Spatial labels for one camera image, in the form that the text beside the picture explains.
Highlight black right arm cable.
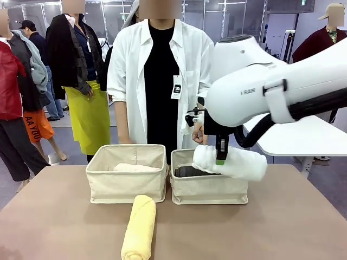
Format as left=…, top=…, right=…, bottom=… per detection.
left=234, top=87, right=347, bottom=148

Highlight white name tag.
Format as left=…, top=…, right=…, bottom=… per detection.
left=170, top=75, right=182, bottom=100

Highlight cream fabric basket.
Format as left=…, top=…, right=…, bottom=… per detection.
left=170, top=148, right=249, bottom=205
left=86, top=144, right=167, bottom=205

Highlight white towel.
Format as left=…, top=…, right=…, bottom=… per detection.
left=191, top=145, right=268, bottom=181

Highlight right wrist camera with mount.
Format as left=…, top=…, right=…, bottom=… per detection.
left=185, top=107, right=205, bottom=128

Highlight black tripod stand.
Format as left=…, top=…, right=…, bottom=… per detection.
left=281, top=29, right=297, bottom=63

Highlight person in white coat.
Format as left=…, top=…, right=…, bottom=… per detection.
left=107, top=18, right=215, bottom=164

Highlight yellow rolled towel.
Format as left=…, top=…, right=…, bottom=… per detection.
left=120, top=194, right=157, bottom=260

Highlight person in red jacket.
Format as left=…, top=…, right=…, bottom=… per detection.
left=0, top=9, right=52, bottom=183

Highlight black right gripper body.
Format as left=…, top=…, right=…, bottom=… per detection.
left=203, top=108, right=240, bottom=142

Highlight white side table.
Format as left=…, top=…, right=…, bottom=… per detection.
left=242, top=113, right=347, bottom=180

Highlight white cable strap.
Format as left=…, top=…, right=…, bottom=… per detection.
left=262, top=79, right=297, bottom=124

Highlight person's left hand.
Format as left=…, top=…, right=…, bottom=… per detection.
left=191, top=122, right=209, bottom=145

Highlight person in black cap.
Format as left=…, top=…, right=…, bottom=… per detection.
left=18, top=19, right=65, bottom=122

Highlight person's right forearm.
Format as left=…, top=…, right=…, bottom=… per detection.
left=113, top=100, right=134, bottom=140

